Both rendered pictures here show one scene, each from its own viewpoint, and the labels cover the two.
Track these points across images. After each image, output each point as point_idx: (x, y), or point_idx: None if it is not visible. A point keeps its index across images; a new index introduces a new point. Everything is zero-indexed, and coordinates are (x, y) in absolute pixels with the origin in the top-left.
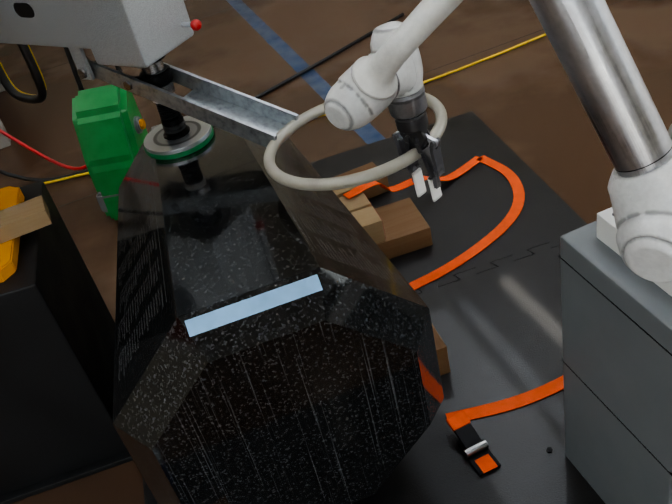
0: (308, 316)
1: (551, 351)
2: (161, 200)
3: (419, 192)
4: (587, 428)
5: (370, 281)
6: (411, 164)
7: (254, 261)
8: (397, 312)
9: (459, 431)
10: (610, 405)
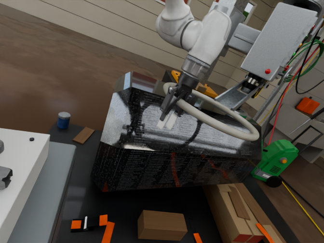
0: (116, 89)
1: None
2: None
3: (167, 124)
4: None
5: (130, 115)
6: (176, 107)
7: (147, 84)
8: (115, 128)
9: (98, 218)
10: None
